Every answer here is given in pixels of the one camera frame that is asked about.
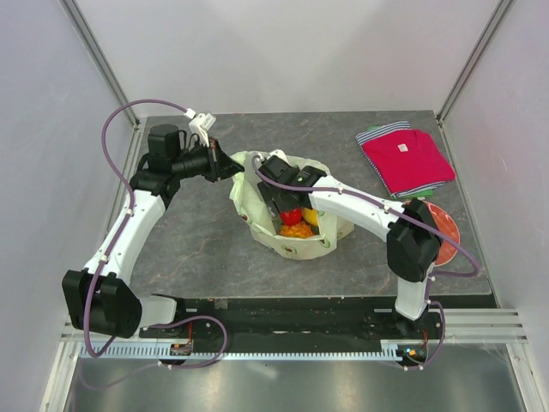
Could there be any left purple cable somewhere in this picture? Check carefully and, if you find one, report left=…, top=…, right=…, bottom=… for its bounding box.
left=81, top=99, right=195, bottom=358

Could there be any yellow bell pepper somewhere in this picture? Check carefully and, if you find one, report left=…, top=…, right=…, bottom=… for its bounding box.
left=301, top=208, right=319, bottom=227

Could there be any small pineapple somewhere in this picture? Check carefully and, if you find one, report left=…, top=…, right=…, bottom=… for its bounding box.
left=280, top=221, right=315, bottom=239

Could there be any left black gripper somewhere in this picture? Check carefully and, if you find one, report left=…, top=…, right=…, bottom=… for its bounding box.
left=172, top=136, right=244, bottom=183

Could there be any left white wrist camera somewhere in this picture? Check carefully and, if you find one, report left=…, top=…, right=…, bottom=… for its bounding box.
left=189, top=113, right=216, bottom=147

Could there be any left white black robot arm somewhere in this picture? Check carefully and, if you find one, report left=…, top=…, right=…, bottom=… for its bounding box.
left=62, top=124, right=244, bottom=338

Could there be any aluminium frame post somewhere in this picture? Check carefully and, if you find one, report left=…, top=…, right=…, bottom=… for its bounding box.
left=436, top=0, right=516, bottom=122
left=57, top=0, right=142, bottom=128

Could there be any patterned ceramic plate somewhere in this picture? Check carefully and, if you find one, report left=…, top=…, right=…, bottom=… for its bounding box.
left=426, top=202, right=461, bottom=267

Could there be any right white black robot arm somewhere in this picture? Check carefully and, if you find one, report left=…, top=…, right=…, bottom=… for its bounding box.
left=251, top=153, right=443, bottom=338

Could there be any pale green plastic bag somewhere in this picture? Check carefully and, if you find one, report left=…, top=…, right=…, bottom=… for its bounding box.
left=229, top=151, right=354, bottom=260

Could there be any blue white striped shirt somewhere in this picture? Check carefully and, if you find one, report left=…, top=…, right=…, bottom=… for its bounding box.
left=355, top=120, right=447, bottom=198

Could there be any left aluminium frame post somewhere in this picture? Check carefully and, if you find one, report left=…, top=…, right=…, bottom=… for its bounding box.
left=57, top=0, right=142, bottom=128

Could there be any light blue cable duct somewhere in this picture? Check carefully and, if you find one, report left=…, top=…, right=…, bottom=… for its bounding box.
left=101, top=342, right=426, bottom=361

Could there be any red folded shirt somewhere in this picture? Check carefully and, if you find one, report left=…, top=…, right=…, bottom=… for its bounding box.
left=362, top=130, right=455, bottom=192

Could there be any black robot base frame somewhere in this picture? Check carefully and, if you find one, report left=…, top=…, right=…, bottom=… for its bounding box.
left=139, top=297, right=442, bottom=354

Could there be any right aluminium frame post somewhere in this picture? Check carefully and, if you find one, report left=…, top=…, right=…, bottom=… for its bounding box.
left=436, top=0, right=516, bottom=122

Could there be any red bell pepper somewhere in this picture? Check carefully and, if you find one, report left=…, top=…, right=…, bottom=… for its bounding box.
left=280, top=208, right=302, bottom=227

